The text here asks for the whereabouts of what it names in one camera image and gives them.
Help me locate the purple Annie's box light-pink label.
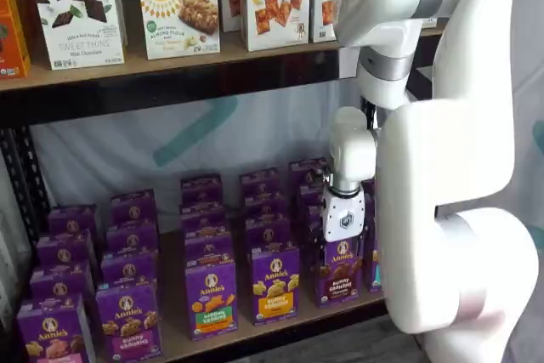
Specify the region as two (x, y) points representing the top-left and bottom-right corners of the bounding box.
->
(35, 230), (97, 269)
(45, 203), (101, 237)
(15, 293), (95, 363)
(28, 261), (97, 301)

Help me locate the white fabric curtain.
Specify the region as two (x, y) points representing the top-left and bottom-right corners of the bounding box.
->
(509, 0), (544, 253)

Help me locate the black metal shelving frame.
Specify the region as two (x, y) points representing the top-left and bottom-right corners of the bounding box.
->
(0, 26), (451, 363)

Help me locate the purple Annie's box green label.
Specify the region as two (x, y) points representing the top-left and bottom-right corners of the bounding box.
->
(184, 230), (236, 263)
(179, 173), (224, 210)
(184, 257), (239, 342)
(181, 204), (231, 236)

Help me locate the purple Annie's box yellow label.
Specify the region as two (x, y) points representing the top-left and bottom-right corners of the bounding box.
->
(244, 215), (293, 250)
(249, 242), (302, 326)
(238, 168), (281, 197)
(241, 191), (290, 220)

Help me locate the white Sweet Thins box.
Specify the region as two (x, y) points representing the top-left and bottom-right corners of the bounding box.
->
(25, 0), (128, 71)

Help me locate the white sheet with teal logo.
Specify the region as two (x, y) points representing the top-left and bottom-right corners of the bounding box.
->
(29, 80), (362, 230)

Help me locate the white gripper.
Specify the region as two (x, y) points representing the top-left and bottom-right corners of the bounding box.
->
(308, 186), (369, 273)

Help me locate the wooden shelf board with crackers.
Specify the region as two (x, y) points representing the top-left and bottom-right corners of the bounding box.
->
(0, 18), (450, 93)

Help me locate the purple Annie's box brown label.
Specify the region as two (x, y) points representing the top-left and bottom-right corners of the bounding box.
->
(305, 201), (325, 232)
(296, 182), (327, 207)
(314, 237), (366, 309)
(289, 159), (332, 188)

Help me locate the Simple Mills almond bars box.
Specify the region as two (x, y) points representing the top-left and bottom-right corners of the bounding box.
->
(137, 0), (222, 61)

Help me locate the purple Annie's box magenta label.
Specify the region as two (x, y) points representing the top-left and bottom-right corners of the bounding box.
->
(94, 281), (163, 363)
(99, 249), (159, 286)
(105, 218), (161, 254)
(109, 188), (158, 224)

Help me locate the orange snack box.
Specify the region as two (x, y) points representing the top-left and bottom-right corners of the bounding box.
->
(0, 0), (31, 80)

